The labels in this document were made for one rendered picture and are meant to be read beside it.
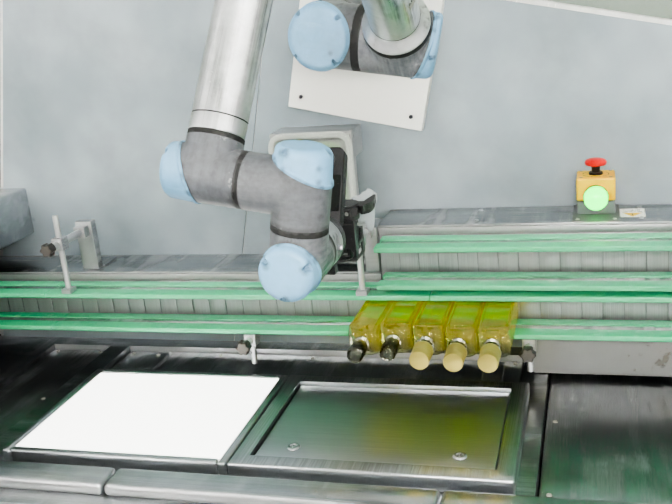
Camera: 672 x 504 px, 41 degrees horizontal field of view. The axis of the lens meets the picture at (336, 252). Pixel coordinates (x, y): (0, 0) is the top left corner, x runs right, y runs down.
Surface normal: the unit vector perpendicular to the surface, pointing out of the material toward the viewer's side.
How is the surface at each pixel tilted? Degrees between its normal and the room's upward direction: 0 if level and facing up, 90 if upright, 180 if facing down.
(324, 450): 90
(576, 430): 90
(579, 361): 0
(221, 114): 35
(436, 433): 90
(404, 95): 0
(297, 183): 7
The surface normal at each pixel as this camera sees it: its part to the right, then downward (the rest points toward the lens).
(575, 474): -0.09, -0.95
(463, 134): -0.26, 0.31
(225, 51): -0.12, -0.12
